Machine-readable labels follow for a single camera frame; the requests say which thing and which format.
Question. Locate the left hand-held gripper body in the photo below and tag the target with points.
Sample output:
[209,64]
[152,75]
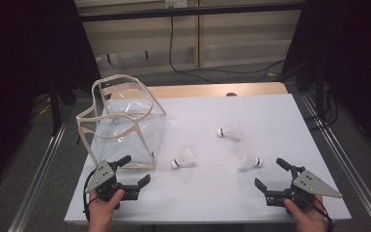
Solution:
[101,175]

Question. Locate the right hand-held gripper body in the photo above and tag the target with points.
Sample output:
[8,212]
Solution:
[312,184]

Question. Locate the clear plastic bag cream trim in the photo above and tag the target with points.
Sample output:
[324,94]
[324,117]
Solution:
[125,141]

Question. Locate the white feather shuttlecock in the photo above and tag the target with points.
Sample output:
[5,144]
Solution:
[220,132]
[257,162]
[186,158]

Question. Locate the person's right hand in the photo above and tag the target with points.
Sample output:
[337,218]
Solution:
[309,214]

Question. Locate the person's left hand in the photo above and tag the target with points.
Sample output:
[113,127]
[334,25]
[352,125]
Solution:
[101,209]

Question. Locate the black table grommet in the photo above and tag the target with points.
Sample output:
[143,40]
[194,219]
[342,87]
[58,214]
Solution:
[231,94]

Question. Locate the black curtain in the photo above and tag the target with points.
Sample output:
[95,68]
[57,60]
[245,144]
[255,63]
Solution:
[360,64]
[19,64]

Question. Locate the aluminium floor rail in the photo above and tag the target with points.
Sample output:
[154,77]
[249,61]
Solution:
[35,183]
[344,154]

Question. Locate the white wall socket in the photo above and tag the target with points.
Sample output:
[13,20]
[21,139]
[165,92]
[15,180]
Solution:
[175,3]

